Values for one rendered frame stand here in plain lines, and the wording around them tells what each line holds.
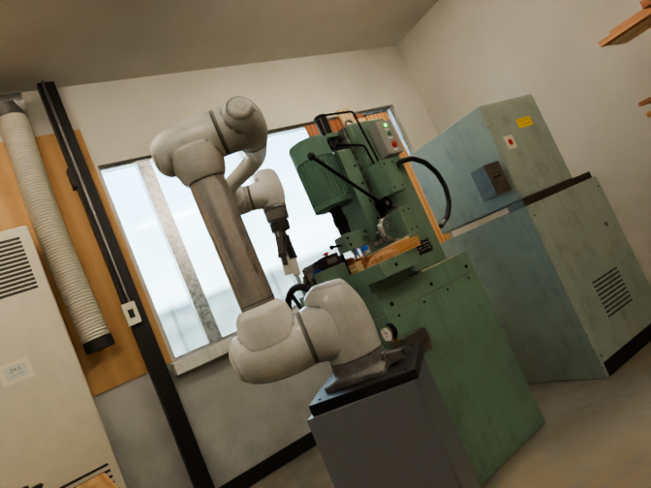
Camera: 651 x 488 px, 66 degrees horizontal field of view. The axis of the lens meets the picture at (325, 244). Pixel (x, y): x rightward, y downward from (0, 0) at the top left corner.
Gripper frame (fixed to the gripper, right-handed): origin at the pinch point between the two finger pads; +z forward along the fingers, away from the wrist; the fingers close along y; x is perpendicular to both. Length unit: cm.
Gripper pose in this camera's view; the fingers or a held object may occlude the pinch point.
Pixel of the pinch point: (292, 272)
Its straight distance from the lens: 192.2
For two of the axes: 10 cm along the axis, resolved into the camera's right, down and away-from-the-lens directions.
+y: 1.7, 0.8, 9.8
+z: 2.7, 9.5, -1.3
